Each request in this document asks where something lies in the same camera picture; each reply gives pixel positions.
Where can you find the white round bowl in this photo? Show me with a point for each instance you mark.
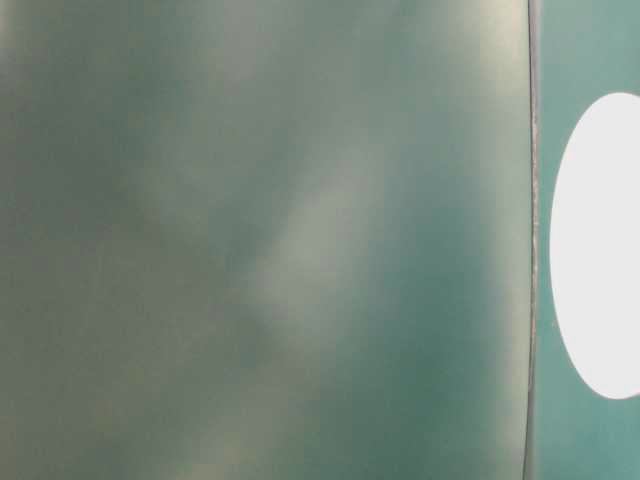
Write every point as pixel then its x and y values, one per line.
pixel 594 246

